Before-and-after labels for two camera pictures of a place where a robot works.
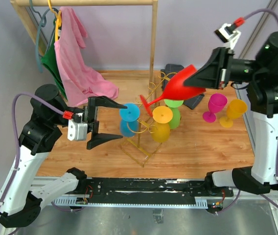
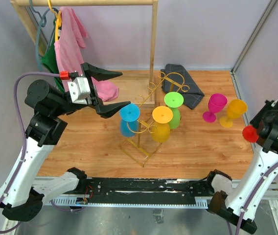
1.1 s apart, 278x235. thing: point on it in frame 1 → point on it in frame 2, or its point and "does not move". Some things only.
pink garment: [81, 81] does not move
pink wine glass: [216, 103] does not move
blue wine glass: [129, 120] does not move
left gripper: [91, 117] → [95, 100]
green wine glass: [173, 105] does not move
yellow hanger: [58, 20] does not move
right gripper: [213, 73] → [255, 120]
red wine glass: [174, 88] → [249, 133]
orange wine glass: [235, 108] does not move
